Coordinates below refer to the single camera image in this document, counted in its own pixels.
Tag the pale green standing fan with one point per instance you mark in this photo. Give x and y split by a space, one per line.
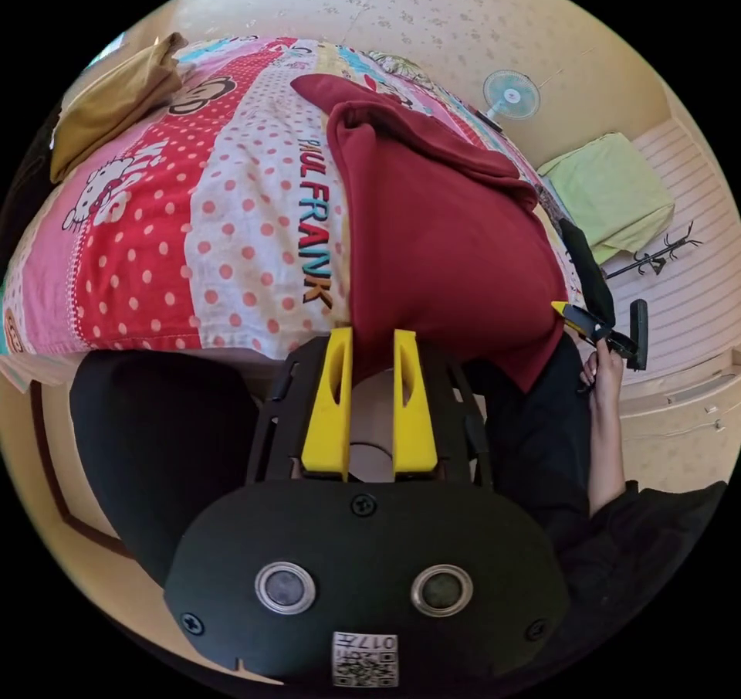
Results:
512 97

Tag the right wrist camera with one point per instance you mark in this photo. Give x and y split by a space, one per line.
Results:
638 334

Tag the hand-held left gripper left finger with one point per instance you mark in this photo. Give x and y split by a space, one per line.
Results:
324 421

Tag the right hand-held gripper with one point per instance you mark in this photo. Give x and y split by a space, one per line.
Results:
587 273

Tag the red thermal shirt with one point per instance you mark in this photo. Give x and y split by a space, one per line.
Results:
446 247

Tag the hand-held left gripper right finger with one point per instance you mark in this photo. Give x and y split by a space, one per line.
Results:
418 427

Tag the person's body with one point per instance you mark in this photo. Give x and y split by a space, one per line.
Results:
156 450

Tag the bed with printed patchwork sheet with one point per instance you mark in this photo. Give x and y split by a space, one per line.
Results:
173 235

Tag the light green pillow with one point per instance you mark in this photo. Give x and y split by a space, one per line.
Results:
613 192

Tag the person's right hand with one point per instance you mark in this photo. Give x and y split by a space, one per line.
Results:
603 371

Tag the mustard folded garment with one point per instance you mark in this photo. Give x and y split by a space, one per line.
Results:
110 111

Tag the black coat stand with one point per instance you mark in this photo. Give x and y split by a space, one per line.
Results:
654 257

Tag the person's right forearm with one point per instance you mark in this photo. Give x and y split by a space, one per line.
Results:
607 456

